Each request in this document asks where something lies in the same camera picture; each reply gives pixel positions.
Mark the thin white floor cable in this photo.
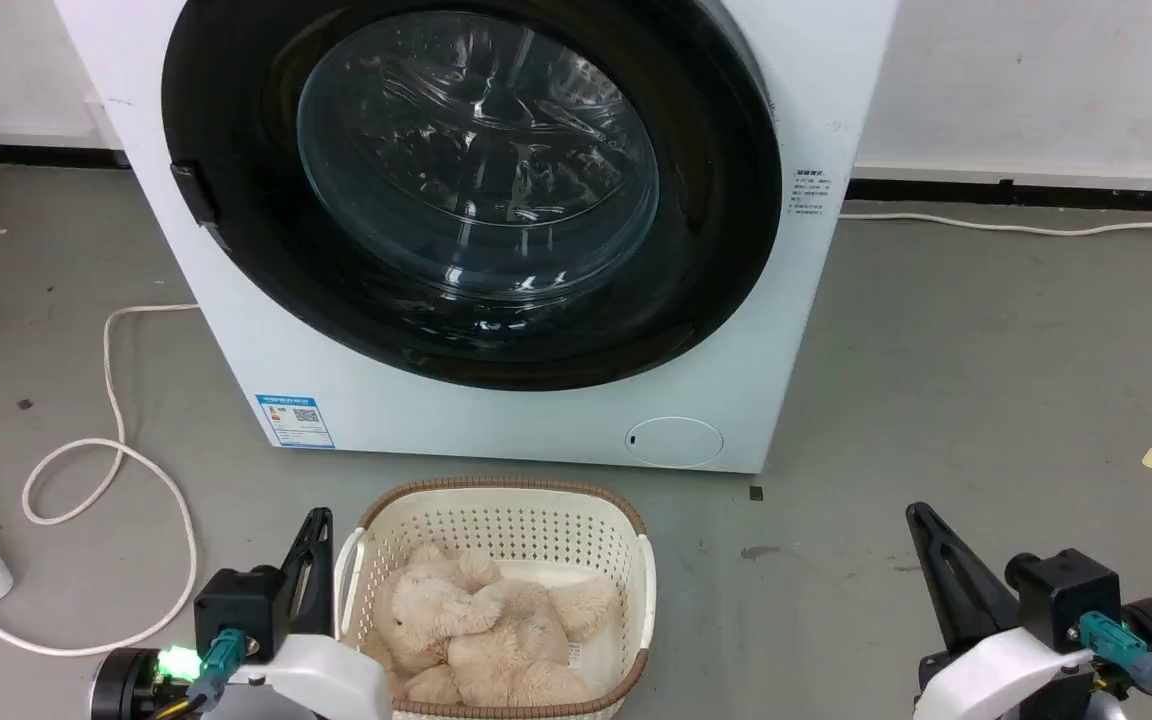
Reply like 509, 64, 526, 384
839, 198, 1152, 239

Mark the teal right connector cable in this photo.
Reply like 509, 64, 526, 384
1076, 611, 1152, 720

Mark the small black text sticker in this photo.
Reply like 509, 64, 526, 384
789, 168, 830, 218

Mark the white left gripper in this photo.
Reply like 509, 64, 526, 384
226, 507, 394, 720

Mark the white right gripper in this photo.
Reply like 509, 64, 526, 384
905, 501, 1102, 720

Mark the white front-load washing machine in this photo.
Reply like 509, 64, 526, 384
53, 0, 900, 475

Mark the blue energy label sticker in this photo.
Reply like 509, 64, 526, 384
255, 393, 336, 450

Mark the teal connector cable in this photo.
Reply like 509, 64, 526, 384
1076, 611, 1152, 720
151, 627, 249, 720

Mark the white looped power cable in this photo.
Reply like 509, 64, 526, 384
0, 303, 202, 659

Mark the cream perforated laundry basket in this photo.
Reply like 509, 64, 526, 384
333, 476, 657, 720

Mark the beige plush teddy bear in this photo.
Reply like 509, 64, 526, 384
373, 543, 622, 708

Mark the black round washer door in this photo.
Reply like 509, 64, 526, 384
161, 0, 785, 392

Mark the round white filter cover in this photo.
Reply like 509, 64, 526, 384
625, 416, 725, 469

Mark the teal left connector cable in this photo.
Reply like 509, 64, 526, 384
151, 627, 249, 720

